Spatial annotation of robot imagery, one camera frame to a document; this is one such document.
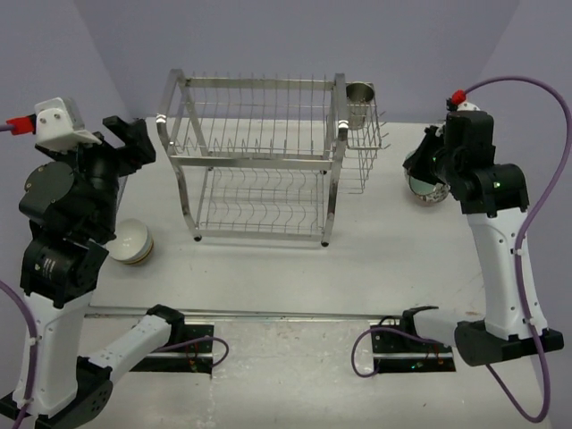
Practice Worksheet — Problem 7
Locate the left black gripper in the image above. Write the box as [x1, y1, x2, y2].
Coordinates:
[38, 113, 156, 233]

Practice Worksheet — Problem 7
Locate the celadon green bowl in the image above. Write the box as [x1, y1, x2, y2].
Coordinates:
[403, 167, 450, 202]

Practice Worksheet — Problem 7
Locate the light blue white bowl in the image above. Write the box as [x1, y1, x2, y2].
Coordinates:
[106, 218, 154, 263]

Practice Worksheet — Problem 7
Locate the brown patterned bowl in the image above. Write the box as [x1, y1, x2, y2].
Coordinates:
[122, 241, 155, 265]

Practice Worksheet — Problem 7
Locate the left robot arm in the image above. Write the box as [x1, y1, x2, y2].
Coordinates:
[1, 115, 186, 428]

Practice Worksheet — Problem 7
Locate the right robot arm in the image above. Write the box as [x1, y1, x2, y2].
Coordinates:
[399, 110, 564, 366]

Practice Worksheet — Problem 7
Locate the stainless steel dish rack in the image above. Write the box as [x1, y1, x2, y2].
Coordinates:
[156, 69, 349, 247]

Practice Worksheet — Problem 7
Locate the steel utensil cup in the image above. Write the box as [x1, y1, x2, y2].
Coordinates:
[346, 81, 375, 130]

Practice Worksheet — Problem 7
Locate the wire utensil basket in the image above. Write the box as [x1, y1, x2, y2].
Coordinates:
[340, 98, 390, 194]

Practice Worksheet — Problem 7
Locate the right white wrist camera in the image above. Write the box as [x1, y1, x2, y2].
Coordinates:
[446, 98, 480, 112]

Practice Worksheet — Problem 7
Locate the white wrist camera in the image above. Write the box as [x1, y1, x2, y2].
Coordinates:
[446, 98, 480, 112]
[35, 97, 102, 153]

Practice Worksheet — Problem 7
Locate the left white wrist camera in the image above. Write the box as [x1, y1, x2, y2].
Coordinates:
[35, 97, 102, 153]

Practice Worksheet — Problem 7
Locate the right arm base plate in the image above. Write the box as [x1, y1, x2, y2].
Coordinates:
[370, 315, 456, 374]

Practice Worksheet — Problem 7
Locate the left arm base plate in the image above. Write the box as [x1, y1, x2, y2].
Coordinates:
[131, 341, 214, 374]

